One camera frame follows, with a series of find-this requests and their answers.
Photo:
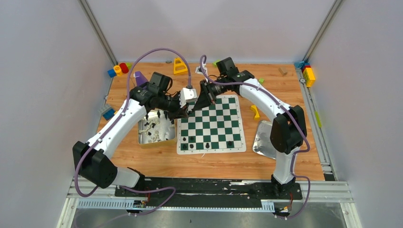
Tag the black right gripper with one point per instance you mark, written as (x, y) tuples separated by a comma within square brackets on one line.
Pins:
[(207, 96)]

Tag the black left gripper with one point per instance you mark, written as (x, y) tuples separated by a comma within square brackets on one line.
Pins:
[(179, 111)]

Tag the gold tin box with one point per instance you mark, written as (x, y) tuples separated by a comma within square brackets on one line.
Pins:
[(156, 130)]

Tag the green white chess board mat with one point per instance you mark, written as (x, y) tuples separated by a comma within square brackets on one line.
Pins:
[(216, 124)]

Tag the silver tin lid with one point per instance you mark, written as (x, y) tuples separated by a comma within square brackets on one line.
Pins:
[(262, 144)]

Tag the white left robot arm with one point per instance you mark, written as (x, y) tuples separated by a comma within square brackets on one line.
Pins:
[(92, 159)]

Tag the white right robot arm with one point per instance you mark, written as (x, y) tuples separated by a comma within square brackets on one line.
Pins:
[(288, 131)]

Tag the yellow triangle block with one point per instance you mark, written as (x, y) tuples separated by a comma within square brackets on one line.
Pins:
[(179, 66)]

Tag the purple metronome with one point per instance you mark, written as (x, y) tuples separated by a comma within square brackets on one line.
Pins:
[(140, 79)]

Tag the yellow arch block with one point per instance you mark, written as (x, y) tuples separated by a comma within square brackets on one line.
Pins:
[(255, 111)]

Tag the red cylinder block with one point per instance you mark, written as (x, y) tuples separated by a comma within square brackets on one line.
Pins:
[(124, 68)]

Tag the blue brick near left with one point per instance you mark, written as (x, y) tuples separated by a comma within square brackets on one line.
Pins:
[(107, 115)]

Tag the yellow cylinder block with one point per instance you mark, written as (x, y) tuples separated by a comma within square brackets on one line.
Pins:
[(117, 70)]

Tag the blue cube block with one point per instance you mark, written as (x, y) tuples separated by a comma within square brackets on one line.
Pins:
[(111, 73)]

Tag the grey brick near left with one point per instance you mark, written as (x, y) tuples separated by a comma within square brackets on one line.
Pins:
[(104, 109)]

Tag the brown wooden block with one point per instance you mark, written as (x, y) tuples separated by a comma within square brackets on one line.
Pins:
[(283, 71)]

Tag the yellow red blue brick stack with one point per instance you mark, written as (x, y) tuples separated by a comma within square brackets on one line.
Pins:
[(307, 72)]

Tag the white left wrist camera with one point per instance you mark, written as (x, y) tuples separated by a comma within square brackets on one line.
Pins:
[(188, 95)]

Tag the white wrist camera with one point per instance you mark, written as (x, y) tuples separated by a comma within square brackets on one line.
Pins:
[(202, 70), (188, 95)]

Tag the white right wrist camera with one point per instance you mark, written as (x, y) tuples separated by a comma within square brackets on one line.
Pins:
[(202, 70)]

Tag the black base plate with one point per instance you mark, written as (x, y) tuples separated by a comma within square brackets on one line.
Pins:
[(216, 193)]

